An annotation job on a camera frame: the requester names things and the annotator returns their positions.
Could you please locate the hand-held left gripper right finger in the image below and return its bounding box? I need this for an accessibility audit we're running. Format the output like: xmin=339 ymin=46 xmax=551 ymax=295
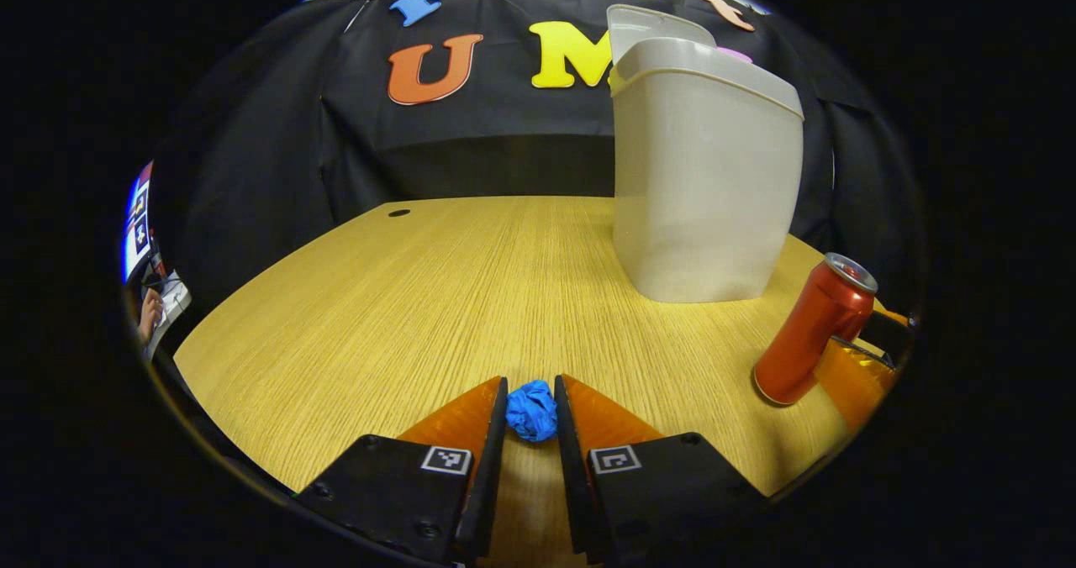
xmin=553 ymin=374 xmax=770 ymax=565

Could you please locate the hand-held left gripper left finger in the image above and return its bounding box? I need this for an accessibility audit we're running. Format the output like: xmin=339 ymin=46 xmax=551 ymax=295
xmin=294 ymin=375 xmax=509 ymax=565

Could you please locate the blue paper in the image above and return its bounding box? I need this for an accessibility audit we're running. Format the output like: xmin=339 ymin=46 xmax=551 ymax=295
xmin=505 ymin=379 xmax=559 ymax=443

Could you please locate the red pop can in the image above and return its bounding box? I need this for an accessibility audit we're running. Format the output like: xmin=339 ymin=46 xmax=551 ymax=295
xmin=753 ymin=252 xmax=879 ymax=407

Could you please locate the white desktop garbage bin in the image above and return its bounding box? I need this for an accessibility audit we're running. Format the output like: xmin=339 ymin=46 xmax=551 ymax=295
xmin=606 ymin=3 xmax=805 ymax=304

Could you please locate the white side desk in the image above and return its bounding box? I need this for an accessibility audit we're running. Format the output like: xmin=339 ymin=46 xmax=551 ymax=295
xmin=143 ymin=270 xmax=193 ymax=359

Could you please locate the black backdrop cloth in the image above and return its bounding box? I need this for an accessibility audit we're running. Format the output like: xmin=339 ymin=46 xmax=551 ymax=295
xmin=147 ymin=0 xmax=926 ymax=359

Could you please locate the computer monitor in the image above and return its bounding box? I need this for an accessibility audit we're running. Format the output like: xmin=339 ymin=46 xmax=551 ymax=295
xmin=124 ymin=160 xmax=156 ymax=285

